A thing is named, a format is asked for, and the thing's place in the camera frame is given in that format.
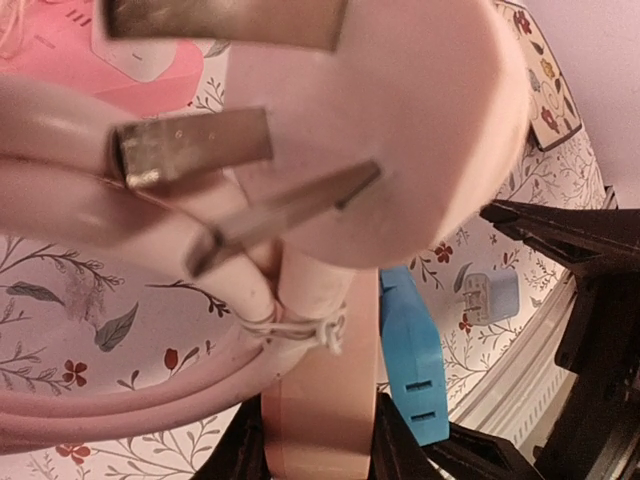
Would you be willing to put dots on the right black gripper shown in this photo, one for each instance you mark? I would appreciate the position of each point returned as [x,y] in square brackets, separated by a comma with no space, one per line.
[596,436]

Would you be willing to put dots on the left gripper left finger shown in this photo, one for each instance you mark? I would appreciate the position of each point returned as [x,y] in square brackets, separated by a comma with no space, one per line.
[239,454]

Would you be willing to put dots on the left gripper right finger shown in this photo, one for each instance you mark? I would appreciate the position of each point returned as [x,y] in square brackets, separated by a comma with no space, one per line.
[466,454]

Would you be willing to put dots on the blue plug adapter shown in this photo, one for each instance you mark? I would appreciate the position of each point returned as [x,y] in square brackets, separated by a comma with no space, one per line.
[413,357]

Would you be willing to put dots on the round pink socket with cord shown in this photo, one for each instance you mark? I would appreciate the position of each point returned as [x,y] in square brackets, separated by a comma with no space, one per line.
[159,270]

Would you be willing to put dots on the light blue charger plug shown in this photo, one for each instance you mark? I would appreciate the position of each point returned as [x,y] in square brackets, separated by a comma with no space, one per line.
[487,296]

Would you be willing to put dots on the floral square coaster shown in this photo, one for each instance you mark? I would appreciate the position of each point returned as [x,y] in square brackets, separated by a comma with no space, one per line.
[554,116]

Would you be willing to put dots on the floral table cloth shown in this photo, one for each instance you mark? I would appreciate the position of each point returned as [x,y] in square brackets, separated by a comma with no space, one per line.
[507,365]

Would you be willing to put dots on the pink flat power strip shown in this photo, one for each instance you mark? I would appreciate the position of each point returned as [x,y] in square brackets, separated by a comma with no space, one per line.
[63,42]

